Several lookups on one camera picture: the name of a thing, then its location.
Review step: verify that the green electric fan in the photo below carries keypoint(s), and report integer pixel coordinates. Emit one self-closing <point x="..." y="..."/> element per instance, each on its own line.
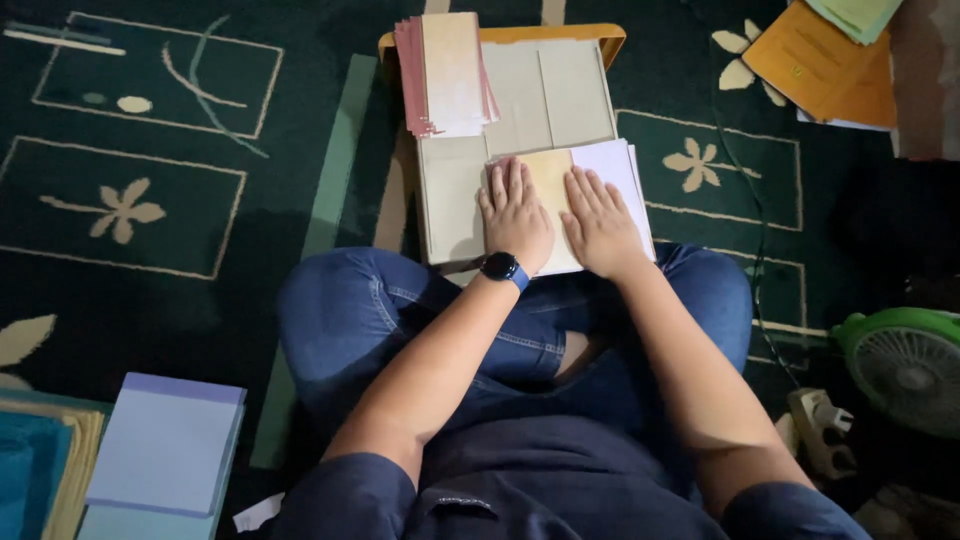
<point x="904" y="371"/>

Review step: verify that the stack of light blue paper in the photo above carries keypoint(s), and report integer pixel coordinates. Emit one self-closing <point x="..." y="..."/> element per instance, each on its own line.
<point x="165" y="450"/>

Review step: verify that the person's left hand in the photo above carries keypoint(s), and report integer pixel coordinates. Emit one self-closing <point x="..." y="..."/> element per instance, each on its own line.
<point x="517" y="225"/>

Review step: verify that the black smartwatch with blue band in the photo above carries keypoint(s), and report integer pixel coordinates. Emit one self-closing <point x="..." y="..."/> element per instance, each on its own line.
<point x="503" y="268"/>

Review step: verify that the stack of orange folders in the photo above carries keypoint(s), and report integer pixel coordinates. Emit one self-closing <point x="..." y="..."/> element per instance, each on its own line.
<point x="821" y="71"/>

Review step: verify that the person's dark blue shirt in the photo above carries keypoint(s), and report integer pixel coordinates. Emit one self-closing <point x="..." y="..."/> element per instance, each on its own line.
<point x="540" y="487"/>

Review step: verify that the green patterned carpet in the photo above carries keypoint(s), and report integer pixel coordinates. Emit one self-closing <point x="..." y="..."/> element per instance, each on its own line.
<point x="150" y="262"/>

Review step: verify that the cream and white card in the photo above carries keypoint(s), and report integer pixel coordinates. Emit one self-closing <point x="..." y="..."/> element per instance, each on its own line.
<point x="551" y="180"/>

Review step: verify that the cream power strip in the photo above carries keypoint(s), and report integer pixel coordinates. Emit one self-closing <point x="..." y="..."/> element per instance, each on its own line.
<point x="821" y="431"/>

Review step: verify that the stack of teal and cream paper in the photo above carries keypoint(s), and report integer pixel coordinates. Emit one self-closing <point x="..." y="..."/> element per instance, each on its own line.
<point x="37" y="472"/>

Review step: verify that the black bag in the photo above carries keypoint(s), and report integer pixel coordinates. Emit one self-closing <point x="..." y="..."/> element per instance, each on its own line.
<point x="900" y="225"/>

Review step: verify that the flat grey and yellow cardboard box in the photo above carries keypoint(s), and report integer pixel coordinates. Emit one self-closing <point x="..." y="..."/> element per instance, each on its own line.
<point x="525" y="97"/>

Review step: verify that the person's right hand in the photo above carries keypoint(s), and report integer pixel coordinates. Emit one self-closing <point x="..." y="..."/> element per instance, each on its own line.
<point x="606" y="236"/>

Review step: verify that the person's blue jeans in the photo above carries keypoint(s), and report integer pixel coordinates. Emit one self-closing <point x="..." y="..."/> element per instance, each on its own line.
<point x="352" y="315"/>

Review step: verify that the stack of light green papers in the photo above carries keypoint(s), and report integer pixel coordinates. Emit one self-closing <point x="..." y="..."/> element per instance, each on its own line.
<point x="855" y="15"/>

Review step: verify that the small white paper scrap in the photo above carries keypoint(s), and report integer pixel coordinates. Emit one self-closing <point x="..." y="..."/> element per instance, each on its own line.
<point x="257" y="514"/>

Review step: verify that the brown pink cloth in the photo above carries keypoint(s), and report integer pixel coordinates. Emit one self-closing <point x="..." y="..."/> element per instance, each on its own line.
<point x="926" y="75"/>

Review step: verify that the stack of pink-edged cards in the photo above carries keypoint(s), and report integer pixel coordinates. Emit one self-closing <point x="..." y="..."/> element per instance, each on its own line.
<point x="450" y="71"/>

